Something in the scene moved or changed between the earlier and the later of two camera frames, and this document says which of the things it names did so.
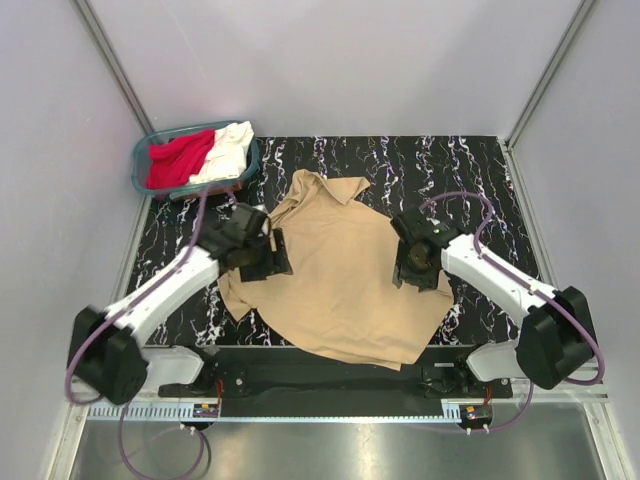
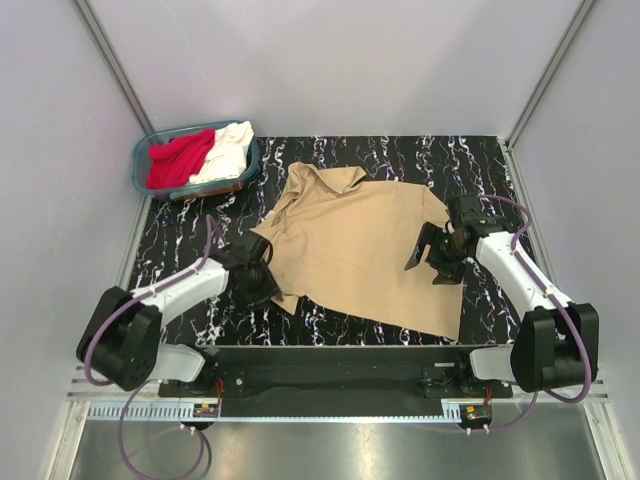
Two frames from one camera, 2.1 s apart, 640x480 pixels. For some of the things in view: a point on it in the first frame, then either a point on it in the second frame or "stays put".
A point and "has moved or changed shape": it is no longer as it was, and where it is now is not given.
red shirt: x=172 y=163 stays put
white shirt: x=228 y=155 stays put
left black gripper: x=268 y=268 -> x=269 y=288
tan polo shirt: x=339 y=300 has moved or changed shape
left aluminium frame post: x=116 y=66 stays put
